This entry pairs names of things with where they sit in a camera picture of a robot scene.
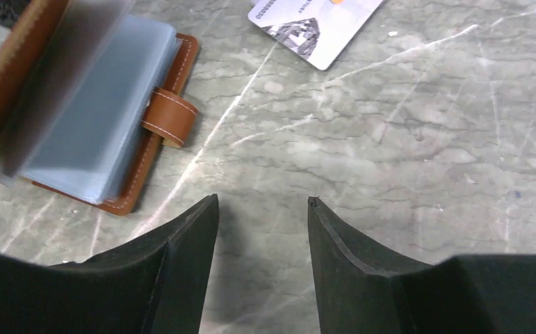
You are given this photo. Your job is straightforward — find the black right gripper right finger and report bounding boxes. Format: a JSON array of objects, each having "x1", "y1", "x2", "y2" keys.
[{"x1": 308, "y1": 197, "x2": 536, "y2": 333}]

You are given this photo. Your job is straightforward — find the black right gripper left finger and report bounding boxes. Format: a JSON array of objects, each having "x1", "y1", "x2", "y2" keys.
[{"x1": 0, "y1": 194, "x2": 219, "y2": 333}]

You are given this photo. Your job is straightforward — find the brown leather card holder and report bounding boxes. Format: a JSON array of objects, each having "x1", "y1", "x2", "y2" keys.
[{"x1": 0, "y1": 1, "x2": 199, "y2": 216}]

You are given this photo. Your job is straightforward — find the white card stack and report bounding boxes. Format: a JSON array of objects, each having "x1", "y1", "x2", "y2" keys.
[{"x1": 247, "y1": 0, "x2": 383, "y2": 70}]

